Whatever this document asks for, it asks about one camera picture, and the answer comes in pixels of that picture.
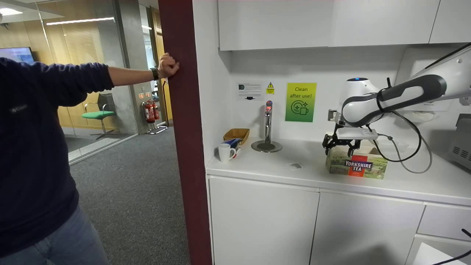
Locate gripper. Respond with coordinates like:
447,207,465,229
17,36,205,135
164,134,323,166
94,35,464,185
322,123,362,158

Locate green and red tea box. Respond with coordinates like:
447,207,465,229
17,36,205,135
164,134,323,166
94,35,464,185
325,146,389,180

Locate green paper sign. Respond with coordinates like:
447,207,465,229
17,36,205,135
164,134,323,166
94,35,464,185
285,82,317,123

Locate chrome hot water tap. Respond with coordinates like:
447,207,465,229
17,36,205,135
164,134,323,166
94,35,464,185
251,100,283,153

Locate white base cabinet door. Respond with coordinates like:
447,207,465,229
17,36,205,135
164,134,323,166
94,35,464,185
208,176,320,265
310,191,426,265

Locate wicker basket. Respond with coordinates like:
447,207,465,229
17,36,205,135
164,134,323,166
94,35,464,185
223,128,251,145

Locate white paper notice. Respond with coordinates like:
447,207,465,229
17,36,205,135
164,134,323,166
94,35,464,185
237,82,263,101

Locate white paper towel dispenser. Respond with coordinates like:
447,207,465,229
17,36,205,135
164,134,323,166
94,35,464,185
394,47,471,123

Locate white mug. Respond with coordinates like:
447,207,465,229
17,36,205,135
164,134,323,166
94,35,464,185
218,143,237,163

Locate white drawer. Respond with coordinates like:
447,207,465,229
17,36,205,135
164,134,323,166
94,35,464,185
404,235,471,265
417,204,471,242

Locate pair of red fire extinguishers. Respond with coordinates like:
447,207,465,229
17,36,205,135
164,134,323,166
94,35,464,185
142,99,161,124

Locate green office chair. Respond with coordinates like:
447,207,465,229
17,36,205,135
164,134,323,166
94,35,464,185
81,93,117,141

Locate person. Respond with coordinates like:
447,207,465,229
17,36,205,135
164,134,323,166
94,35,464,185
0,53,181,265

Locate monitor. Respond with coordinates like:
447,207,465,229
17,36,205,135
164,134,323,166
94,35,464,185
0,46,36,65

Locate white wall cabinet door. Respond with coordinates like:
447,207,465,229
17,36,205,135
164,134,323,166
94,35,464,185
329,0,441,47
217,0,334,51
429,0,471,44

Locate black cable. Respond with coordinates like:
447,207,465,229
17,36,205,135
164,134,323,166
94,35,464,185
430,228,471,265

